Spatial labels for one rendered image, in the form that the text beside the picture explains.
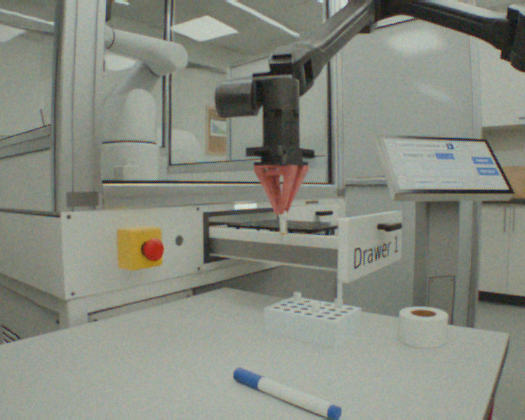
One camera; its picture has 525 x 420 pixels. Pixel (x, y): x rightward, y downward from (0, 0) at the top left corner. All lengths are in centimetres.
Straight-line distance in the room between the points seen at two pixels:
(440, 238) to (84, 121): 142
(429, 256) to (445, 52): 131
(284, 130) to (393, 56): 216
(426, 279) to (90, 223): 137
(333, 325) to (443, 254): 124
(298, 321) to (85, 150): 44
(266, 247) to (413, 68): 201
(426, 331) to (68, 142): 61
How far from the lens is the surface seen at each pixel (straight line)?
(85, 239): 73
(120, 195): 77
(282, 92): 62
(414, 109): 261
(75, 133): 73
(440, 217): 176
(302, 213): 118
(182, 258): 87
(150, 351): 59
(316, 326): 60
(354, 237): 73
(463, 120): 250
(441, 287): 181
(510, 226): 374
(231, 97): 64
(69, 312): 75
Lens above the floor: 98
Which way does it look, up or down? 3 degrees down
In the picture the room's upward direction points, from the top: straight up
